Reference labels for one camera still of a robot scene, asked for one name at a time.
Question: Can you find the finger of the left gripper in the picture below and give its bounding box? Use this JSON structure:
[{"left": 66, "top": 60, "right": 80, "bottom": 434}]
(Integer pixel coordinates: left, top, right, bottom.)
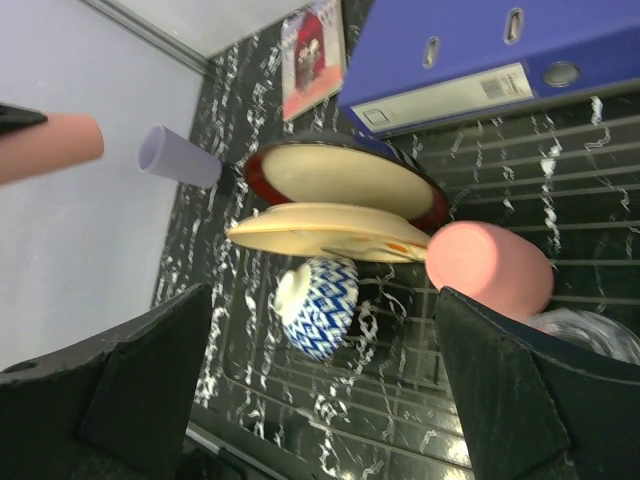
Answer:
[{"left": 0, "top": 103, "right": 48, "bottom": 136}]

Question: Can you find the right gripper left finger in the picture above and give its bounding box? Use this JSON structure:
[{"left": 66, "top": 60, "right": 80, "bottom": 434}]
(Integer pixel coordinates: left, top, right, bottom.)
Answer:
[{"left": 1, "top": 284, "right": 212, "bottom": 479}]

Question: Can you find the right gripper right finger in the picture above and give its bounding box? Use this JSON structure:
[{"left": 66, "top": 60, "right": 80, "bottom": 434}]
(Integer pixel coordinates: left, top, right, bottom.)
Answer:
[{"left": 434, "top": 287, "right": 639, "bottom": 479}]

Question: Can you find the pink plastic cup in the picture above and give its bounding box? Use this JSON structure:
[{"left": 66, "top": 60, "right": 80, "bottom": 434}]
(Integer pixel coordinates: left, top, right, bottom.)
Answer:
[
  {"left": 1, "top": 114, "right": 104, "bottom": 185},
  {"left": 425, "top": 221, "right": 554, "bottom": 321}
]

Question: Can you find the lavender plastic cup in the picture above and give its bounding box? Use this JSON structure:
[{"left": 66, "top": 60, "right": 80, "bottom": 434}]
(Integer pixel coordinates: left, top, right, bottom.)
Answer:
[{"left": 137, "top": 125, "right": 222, "bottom": 188}]

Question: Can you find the clear glass tumbler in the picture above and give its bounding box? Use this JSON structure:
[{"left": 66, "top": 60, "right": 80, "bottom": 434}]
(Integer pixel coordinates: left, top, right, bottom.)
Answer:
[{"left": 527, "top": 308, "right": 640, "bottom": 365}]

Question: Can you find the blue white patterned bowl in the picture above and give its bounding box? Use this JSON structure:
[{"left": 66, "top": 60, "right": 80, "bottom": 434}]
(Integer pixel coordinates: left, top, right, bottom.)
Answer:
[{"left": 273, "top": 258, "right": 359, "bottom": 362}]

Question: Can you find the cream floral plate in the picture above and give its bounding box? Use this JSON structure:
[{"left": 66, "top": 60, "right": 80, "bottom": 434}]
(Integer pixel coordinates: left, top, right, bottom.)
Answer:
[{"left": 226, "top": 203, "right": 431, "bottom": 263}]

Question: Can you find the red rimmed cream plate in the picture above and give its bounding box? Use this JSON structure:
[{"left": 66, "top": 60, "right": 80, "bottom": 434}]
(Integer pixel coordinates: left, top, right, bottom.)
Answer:
[{"left": 245, "top": 130, "right": 449, "bottom": 233}]

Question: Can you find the red illustrated booklet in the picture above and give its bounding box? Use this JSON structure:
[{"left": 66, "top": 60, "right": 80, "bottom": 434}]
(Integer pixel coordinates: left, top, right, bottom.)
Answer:
[{"left": 281, "top": 0, "right": 347, "bottom": 122}]

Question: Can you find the black wire dish rack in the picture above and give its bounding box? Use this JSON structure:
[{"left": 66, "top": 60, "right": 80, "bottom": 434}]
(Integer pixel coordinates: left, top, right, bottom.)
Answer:
[{"left": 189, "top": 94, "right": 639, "bottom": 479}]

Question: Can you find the blue ring binder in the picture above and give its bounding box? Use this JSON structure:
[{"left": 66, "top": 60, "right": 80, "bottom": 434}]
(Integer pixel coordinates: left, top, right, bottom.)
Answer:
[{"left": 337, "top": 0, "right": 639, "bottom": 136}]

